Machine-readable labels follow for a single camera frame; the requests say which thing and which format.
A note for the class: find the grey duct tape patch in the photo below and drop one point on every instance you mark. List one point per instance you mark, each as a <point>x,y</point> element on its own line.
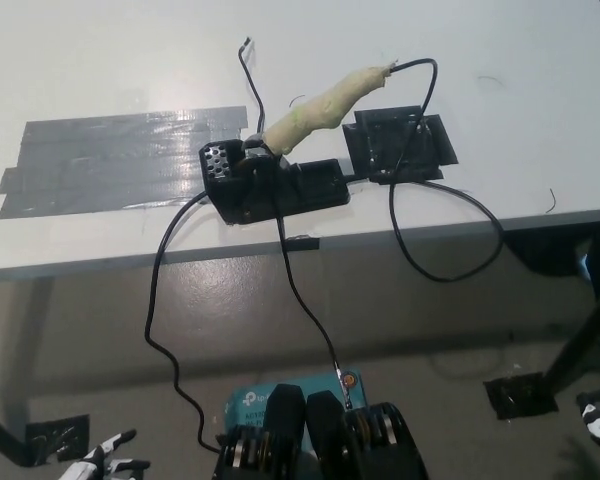
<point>105,160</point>

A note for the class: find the black soldering gun base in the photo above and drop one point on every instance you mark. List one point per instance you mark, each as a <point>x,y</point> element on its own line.
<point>290,192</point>

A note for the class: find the black robot torso blocks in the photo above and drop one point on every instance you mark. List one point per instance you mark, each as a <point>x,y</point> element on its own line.
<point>325,440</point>

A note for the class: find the cream tape-wrapped soldering gun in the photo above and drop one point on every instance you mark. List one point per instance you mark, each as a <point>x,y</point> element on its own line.
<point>320,112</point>

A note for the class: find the teal tp-link box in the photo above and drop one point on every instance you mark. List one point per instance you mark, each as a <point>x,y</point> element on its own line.
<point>247,400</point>

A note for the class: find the black square ribbed fixture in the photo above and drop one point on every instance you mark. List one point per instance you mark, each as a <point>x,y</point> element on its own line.
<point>395,150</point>

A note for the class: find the small black tape strip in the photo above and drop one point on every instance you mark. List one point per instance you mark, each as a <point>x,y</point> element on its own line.
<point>302,243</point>

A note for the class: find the black floor tape patch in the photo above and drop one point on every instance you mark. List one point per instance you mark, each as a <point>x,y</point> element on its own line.
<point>60,437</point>
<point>517,397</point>

